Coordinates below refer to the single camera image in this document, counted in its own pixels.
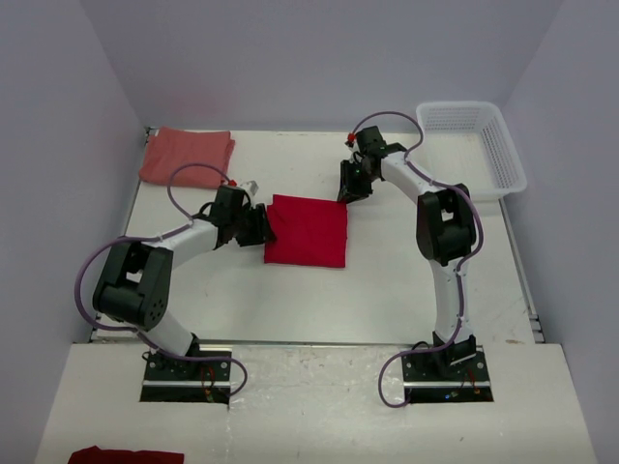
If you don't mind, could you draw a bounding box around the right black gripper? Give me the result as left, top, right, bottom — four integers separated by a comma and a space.
339, 159, 379, 205

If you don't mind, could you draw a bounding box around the bright red t shirt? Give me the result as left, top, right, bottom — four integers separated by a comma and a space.
264, 194, 348, 269

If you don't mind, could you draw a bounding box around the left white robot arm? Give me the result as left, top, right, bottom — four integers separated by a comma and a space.
92, 181, 276, 380

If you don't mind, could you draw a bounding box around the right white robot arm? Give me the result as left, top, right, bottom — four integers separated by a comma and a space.
338, 126, 481, 380

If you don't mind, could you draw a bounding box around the folded pink t shirt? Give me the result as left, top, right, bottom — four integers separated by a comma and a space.
138, 127, 235, 189

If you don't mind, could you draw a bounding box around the white plastic basket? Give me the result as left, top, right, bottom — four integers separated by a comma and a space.
413, 101, 527, 202

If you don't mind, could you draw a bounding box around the dark red cloth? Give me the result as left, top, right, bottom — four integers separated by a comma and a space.
68, 446, 185, 464

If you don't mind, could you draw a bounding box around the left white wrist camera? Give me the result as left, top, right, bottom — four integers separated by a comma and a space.
227, 180, 259, 201

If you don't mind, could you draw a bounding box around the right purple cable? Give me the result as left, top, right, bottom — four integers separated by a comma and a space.
378, 110, 486, 411

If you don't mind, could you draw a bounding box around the purple cable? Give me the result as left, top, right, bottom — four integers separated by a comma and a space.
73, 163, 249, 400
378, 110, 486, 411

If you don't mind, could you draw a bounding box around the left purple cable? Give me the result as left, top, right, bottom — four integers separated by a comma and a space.
73, 163, 249, 400

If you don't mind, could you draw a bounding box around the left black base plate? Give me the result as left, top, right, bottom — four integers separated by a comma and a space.
139, 351, 231, 405

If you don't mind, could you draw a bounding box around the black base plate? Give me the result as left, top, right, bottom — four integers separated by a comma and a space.
402, 346, 494, 404
139, 351, 231, 405

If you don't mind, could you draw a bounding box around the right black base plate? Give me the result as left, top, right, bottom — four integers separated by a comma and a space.
402, 346, 494, 404

